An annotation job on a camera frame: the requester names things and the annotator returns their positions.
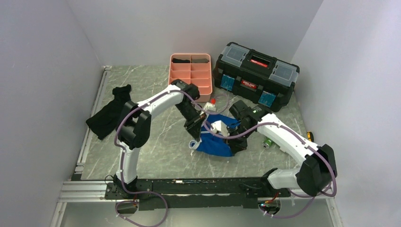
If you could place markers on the yellow black screwdriver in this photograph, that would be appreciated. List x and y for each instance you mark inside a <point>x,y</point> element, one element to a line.
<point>310,136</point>

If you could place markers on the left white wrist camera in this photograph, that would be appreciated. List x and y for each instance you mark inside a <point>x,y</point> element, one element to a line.
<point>210,107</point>

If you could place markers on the pink divided organizer tray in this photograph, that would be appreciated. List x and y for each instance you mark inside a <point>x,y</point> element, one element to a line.
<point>198,74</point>

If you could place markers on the black underwear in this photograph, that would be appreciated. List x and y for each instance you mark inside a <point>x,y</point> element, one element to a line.
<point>105,121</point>

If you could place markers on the black toolbox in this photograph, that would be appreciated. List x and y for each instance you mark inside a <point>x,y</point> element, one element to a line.
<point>255,76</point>

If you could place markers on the rolled grey cloth in tray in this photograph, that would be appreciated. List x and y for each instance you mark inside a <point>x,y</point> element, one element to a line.
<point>200,61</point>

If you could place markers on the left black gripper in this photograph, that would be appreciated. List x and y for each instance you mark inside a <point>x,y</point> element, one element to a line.
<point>193,126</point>

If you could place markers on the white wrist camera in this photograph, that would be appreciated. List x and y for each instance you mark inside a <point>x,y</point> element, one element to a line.
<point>219,127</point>
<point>210,107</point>

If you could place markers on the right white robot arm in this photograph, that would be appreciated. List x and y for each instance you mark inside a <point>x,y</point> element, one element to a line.
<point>317,163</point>

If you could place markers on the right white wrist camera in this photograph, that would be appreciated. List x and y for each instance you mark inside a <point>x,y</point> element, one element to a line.
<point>219,127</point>

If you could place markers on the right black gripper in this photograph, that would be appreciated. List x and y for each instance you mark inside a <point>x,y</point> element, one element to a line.
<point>236,146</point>

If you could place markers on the green white tool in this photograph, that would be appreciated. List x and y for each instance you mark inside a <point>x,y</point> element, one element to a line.
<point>267,143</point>

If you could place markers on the blue underwear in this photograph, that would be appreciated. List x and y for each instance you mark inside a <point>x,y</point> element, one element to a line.
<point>210,144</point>

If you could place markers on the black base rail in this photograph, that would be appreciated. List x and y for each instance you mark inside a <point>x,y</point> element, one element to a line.
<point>245,192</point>

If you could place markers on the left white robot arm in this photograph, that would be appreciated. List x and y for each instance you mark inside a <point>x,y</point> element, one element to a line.
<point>134,125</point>

